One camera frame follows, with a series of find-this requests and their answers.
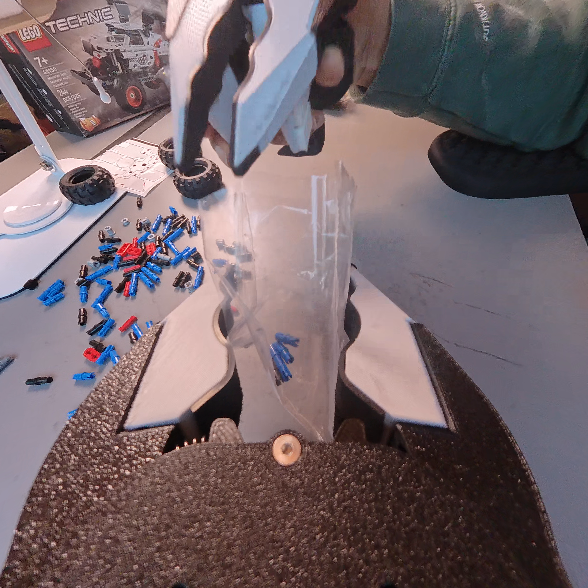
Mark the white sticker sheet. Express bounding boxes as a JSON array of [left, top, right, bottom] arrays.
[[92, 138, 171, 195]]

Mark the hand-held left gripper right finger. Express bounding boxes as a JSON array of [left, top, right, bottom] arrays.
[[340, 267, 449, 432]]

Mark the toy truck set box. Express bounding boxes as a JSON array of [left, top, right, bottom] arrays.
[[0, 0, 171, 138]]

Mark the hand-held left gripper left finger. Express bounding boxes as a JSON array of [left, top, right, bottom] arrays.
[[122, 290, 243, 432]]

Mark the large pile of toy pins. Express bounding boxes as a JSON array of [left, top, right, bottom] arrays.
[[37, 207, 207, 368]]

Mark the person's right forearm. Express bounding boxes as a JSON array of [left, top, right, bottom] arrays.
[[359, 0, 588, 152]]

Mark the clear plastic bag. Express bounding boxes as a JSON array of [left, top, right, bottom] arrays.
[[198, 161, 357, 442]]

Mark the grey desk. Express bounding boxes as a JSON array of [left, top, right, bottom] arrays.
[[0, 101, 588, 588]]

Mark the person's right hand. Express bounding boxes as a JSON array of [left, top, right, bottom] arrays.
[[315, 0, 396, 92]]

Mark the small cluster of toy pins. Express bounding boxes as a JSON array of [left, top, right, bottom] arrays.
[[269, 331, 300, 383]]

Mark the black toy tyre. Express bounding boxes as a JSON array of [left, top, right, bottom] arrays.
[[60, 166, 117, 205], [173, 158, 223, 200], [158, 138, 184, 171]]

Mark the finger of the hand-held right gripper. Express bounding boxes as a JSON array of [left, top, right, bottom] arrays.
[[168, 0, 242, 176], [230, 0, 319, 176]]

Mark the black padded armrest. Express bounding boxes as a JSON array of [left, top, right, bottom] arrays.
[[428, 129, 588, 198]]

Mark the white desk lamp stand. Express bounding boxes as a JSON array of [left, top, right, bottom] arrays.
[[0, 63, 120, 299]]

